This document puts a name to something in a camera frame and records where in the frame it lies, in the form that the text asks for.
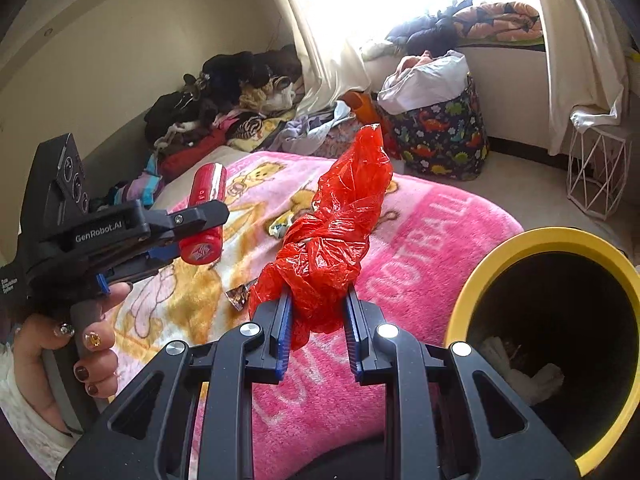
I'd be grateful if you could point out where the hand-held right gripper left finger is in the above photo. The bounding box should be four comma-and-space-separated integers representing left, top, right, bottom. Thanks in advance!
55, 287, 293, 480

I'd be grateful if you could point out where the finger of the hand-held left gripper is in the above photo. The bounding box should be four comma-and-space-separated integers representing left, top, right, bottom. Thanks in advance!
97, 245, 178, 294
142, 200, 230, 243

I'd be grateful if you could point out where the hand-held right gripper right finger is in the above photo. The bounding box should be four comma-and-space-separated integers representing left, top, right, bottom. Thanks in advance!
345, 285, 581, 480

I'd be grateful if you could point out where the red drink can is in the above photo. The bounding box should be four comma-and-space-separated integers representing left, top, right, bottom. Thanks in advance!
179, 162, 228, 264

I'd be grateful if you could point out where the red plastic bag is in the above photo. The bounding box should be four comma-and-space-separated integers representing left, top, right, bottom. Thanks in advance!
248, 122, 394, 351

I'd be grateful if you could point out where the white tissue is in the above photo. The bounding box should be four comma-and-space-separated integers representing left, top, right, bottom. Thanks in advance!
480, 337, 566, 404

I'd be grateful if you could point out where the yellow trash bin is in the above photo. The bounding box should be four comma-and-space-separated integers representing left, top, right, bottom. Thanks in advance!
444, 227, 640, 478

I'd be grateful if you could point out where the person's left forearm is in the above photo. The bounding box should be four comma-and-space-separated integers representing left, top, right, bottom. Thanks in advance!
0, 345, 76, 466

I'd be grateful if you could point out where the person's left hand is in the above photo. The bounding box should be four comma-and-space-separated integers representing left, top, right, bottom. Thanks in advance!
12, 282, 133, 431

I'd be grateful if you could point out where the silver foil wrapper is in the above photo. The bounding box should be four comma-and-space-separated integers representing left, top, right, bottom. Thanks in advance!
225, 281, 259, 312

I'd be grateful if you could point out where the yellow candy wrapper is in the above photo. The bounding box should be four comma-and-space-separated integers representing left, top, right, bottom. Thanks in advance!
269, 217, 297, 239

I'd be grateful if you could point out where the pile of clothes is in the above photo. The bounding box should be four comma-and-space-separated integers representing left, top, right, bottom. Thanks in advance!
90, 45, 361, 211

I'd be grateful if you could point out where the pink printed blanket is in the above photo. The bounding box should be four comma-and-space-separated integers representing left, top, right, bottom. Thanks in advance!
107, 150, 526, 480

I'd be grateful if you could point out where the orange bag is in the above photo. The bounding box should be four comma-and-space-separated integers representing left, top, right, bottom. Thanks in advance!
345, 91, 388, 127

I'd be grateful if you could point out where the cream curtain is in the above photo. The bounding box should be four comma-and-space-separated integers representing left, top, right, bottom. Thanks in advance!
270, 0, 373, 121
530, 0, 633, 157

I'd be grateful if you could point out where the dinosaur print laundry basket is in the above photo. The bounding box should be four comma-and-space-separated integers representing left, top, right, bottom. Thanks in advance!
385, 72, 491, 182

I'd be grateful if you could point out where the white cloth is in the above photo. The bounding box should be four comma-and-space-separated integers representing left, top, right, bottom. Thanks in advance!
377, 50, 471, 116

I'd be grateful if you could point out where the dark garment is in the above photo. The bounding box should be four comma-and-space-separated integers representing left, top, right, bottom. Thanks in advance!
385, 15, 461, 54

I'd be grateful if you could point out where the orange patterned quilt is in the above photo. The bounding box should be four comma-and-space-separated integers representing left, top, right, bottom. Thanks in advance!
450, 2, 544, 44

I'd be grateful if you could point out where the white wire stool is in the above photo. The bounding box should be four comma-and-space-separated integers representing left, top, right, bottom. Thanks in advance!
567, 122, 633, 221

